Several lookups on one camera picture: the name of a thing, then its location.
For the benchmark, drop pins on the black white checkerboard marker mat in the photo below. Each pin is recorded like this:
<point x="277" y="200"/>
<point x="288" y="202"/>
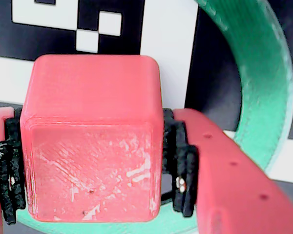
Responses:
<point x="161" y="36"/>

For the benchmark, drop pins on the red cube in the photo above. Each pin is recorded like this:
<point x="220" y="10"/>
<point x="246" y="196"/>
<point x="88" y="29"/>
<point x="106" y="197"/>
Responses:
<point x="88" y="122"/>

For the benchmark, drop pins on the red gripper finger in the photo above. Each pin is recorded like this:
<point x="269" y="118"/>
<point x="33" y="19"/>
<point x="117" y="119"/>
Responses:
<point x="0" y="126"/>
<point x="229" y="190"/>

